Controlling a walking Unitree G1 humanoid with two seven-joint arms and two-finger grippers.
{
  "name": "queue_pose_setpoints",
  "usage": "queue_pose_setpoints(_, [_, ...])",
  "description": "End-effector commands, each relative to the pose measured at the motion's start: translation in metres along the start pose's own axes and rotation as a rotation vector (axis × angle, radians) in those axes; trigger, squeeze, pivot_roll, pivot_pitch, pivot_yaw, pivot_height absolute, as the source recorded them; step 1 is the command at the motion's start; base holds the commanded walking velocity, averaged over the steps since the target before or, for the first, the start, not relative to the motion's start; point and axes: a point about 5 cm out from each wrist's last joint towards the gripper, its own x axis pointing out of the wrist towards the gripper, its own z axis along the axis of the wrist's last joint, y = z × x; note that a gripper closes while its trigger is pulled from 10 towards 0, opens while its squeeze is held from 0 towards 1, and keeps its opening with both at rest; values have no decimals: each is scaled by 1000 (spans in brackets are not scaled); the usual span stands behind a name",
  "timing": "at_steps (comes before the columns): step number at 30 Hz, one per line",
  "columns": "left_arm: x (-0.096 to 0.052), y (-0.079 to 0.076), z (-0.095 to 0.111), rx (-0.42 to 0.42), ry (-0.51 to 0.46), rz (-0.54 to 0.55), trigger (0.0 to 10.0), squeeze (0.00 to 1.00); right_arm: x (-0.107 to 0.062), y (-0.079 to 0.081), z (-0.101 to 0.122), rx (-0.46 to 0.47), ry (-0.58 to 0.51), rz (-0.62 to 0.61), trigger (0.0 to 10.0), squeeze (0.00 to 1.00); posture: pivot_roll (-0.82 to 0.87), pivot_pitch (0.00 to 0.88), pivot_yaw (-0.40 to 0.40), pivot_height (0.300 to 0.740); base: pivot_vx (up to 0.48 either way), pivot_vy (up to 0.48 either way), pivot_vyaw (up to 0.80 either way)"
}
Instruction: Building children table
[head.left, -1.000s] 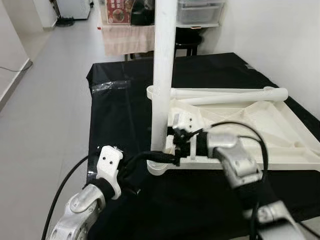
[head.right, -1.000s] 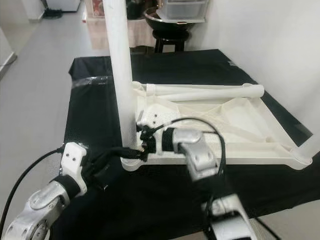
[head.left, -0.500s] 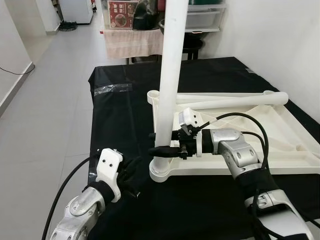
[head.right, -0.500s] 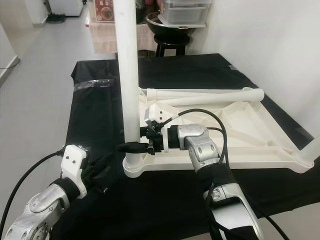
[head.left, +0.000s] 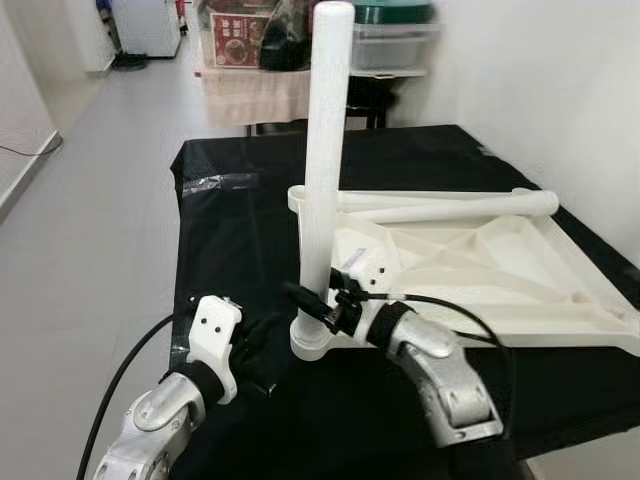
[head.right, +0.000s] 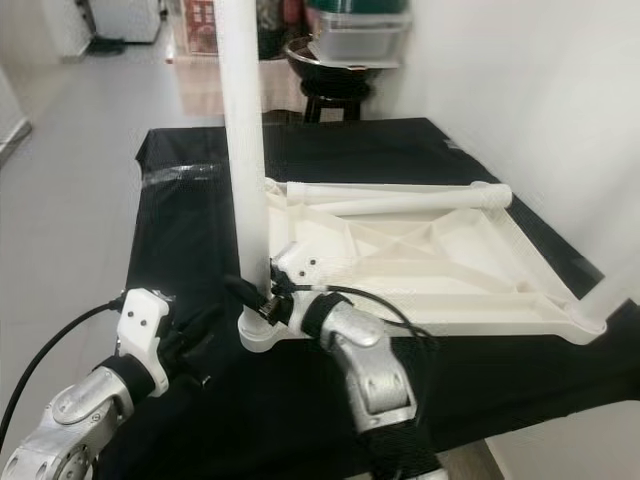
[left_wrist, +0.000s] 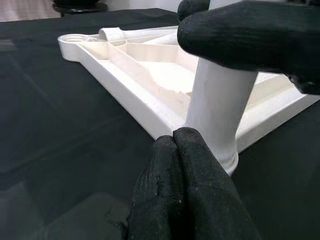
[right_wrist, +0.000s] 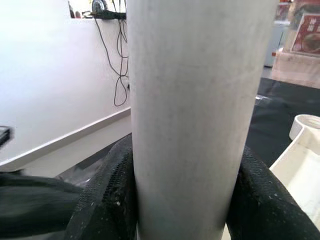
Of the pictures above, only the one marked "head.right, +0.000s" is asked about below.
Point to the black bag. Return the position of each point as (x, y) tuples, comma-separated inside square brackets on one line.
[(270, 25)]

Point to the clear plastic container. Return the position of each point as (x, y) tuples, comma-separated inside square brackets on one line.
[(360, 42)]

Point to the dark green lid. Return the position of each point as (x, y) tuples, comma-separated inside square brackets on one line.
[(360, 5)]

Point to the small grey tape patch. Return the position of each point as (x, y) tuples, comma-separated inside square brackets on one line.
[(452, 143)]

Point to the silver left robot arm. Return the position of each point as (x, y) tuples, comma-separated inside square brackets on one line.
[(80, 420)]

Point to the white plastic table top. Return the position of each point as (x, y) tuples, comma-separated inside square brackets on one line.
[(460, 270)]

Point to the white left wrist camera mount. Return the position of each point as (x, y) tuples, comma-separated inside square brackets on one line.
[(145, 325)]

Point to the white appliance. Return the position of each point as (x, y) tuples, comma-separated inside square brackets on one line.
[(125, 20)]

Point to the black tablecloth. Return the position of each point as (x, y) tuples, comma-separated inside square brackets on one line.
[(260, 430)]

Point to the black stool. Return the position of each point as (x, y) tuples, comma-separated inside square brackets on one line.
[(335, 100)]

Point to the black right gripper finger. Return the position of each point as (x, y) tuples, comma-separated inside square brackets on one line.
[(245, 296)]

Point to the clear tape strip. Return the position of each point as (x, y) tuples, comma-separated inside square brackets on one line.
[(180, 172)]

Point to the red food poster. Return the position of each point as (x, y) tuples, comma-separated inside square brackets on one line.
[(200, 25)]

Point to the black bowl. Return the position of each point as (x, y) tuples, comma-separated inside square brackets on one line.
[(310, 65)]

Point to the small black floor object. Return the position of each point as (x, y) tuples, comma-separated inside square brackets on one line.
[(105, 45)]

